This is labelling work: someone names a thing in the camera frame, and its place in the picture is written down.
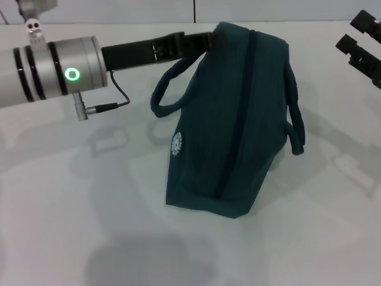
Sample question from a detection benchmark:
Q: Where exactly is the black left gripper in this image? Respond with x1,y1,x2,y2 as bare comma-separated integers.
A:
101,29,227,72

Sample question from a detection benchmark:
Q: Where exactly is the dark teal insulated lunch bag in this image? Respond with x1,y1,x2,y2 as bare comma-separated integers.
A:
150,21,307,220

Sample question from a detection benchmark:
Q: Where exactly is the white partition board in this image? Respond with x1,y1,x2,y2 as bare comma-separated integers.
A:
56,0,381,25

